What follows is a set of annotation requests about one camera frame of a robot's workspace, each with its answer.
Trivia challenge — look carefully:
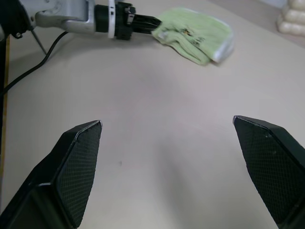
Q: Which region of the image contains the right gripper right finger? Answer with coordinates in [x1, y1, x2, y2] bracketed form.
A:
[233, 115, 305, 229]

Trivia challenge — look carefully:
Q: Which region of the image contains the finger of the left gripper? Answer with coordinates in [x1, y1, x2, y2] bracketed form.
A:
[133, 23, 158, 35]
[134, 14, 163, 26]

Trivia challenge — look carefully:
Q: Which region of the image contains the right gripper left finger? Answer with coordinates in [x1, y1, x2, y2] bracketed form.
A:
[0, 120, 103, 229]

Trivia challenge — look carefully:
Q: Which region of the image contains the light green towel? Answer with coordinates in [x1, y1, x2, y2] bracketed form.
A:
[151, 7, 235, 66]

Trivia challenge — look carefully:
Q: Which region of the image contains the green plant in white pot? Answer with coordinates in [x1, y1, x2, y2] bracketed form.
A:
[276, 0, 305, 37]

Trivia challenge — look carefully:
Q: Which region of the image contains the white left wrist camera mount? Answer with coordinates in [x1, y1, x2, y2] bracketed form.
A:
[107, 0, 118, 40]

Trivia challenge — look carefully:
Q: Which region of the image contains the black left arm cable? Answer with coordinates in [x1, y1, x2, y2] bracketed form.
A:
[0, 31, 69, 96]

